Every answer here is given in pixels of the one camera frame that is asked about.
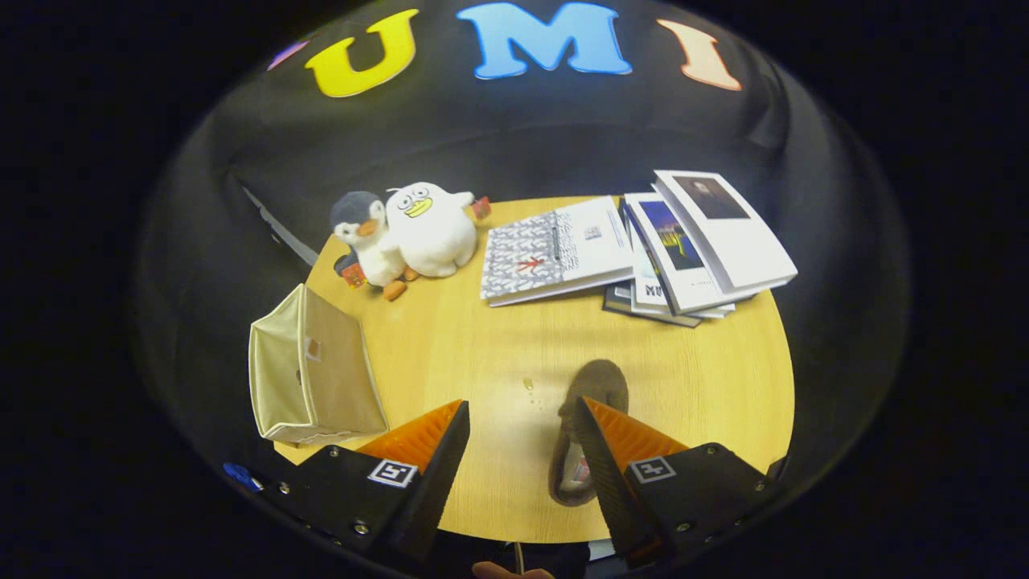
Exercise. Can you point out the white duck plush toy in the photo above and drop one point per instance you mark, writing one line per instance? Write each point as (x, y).
(434, 241)

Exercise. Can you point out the white book dark portrait cover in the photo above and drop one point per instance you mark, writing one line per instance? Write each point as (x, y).
(748, 249)

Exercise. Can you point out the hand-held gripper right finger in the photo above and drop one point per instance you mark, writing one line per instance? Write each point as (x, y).
(615, 490)

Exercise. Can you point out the brown fuzzy shoe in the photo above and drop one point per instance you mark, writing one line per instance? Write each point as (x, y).
(599, 382)

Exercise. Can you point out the white book black lettering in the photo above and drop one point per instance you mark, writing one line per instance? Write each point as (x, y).
(649, 277)

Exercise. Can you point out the blue cloth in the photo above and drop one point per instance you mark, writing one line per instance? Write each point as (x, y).
(237, 473)

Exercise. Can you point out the dark thin book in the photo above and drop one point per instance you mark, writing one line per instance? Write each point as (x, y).
(619, 299)

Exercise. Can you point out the grey penguin plush toy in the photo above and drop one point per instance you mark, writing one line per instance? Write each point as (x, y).
(374, 249)

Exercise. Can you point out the beige fabric storage box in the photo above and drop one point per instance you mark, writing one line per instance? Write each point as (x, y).
(338, 378)

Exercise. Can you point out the grey patterned white book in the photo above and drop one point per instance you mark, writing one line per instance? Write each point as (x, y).
(530, 249)

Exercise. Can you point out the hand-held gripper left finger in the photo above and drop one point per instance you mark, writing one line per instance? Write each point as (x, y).
(434, 482)

